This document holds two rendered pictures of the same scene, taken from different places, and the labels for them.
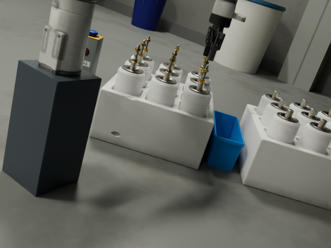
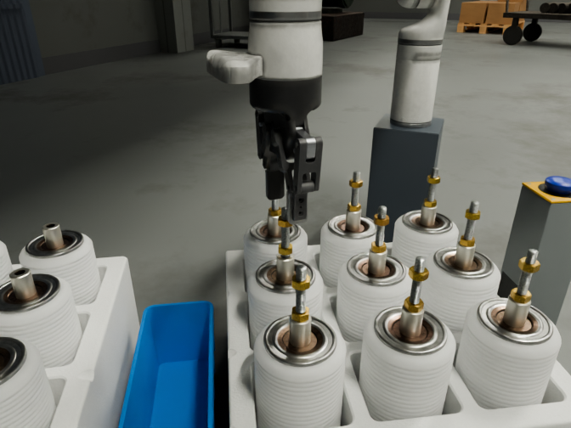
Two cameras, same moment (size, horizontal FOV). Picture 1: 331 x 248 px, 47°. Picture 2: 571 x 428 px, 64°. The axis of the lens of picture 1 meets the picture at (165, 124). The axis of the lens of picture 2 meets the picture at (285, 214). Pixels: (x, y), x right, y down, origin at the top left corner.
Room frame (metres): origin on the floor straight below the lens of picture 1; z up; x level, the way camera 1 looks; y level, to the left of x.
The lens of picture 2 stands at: (1.86, -0.14, 0.58)
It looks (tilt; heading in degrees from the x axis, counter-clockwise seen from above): 26 degrees down; 173
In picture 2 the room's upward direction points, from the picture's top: straight up
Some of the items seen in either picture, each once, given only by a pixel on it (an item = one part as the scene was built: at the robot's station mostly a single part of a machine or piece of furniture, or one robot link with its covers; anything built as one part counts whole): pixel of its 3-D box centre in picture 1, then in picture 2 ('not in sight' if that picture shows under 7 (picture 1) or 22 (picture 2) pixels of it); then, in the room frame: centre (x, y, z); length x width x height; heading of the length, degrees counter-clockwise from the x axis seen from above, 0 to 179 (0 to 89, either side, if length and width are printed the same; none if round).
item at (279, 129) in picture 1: (277, 141); (68, 296); (1.26, -0.39, 0.16); 0.10 x 0.10 x 0.18
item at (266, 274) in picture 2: (199, 82); (285, 275); (1.38, -0.08, 0.25); 0.08 x 0.08 x 0.01
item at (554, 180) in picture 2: (91, 33); (559, 187); (1.31, 0.33, 0.32); 0.04 x 0.04 x 0.02
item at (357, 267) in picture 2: (169, 72); (375, 269); (1.38, 0.04, 0.25); 0.08 x 0.08 x 0.01
